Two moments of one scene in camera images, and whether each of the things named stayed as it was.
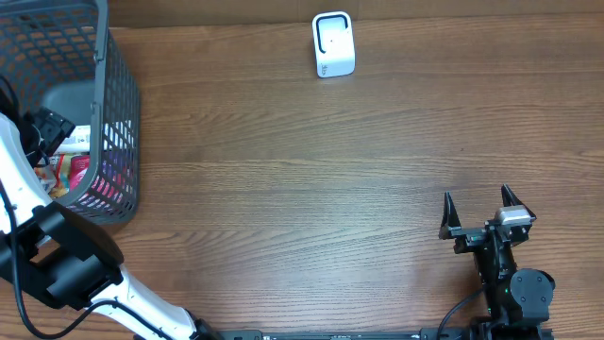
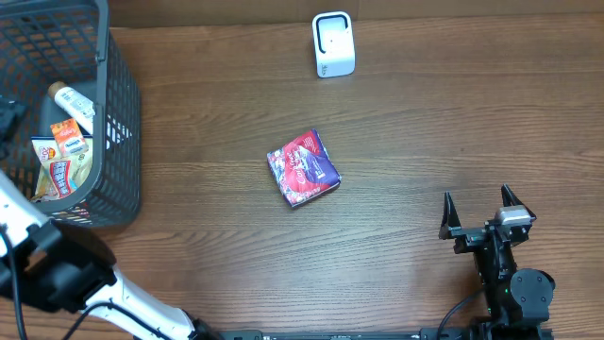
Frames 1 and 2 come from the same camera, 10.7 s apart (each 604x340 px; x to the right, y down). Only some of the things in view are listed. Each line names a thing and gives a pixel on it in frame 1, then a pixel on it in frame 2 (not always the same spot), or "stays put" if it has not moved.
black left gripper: x=52 y=128 → x=10 y=113
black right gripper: x=468 y=236 stays put
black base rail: x=346 y=334 stays put
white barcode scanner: x=333 y=43 stays put
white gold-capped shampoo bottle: x=78 y=141 → x=77 y=105
